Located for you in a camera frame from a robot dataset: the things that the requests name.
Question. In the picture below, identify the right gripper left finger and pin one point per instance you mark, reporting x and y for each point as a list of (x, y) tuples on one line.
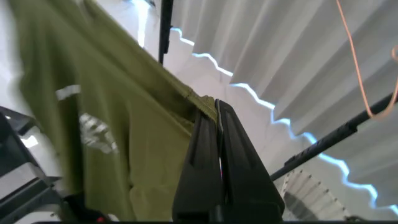
[(199, 174)]

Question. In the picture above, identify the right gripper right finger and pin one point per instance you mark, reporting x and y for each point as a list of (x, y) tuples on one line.
[(245, 174)]

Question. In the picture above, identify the green shirt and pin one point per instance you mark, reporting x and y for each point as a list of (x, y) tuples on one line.
[(109, 77)]

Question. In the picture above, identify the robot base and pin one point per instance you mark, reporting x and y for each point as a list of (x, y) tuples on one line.
[(18, 155)]

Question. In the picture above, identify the white laundry basket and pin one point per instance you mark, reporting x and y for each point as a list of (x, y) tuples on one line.
[(311, 193)]

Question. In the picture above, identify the black clothes rack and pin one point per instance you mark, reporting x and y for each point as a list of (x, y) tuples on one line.
[(166, 31)]

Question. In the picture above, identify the pink clothes hanger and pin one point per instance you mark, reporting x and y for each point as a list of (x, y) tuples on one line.
[(356, 62)]

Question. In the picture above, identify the white curtain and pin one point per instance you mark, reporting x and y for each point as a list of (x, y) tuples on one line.
[(295, 37)]

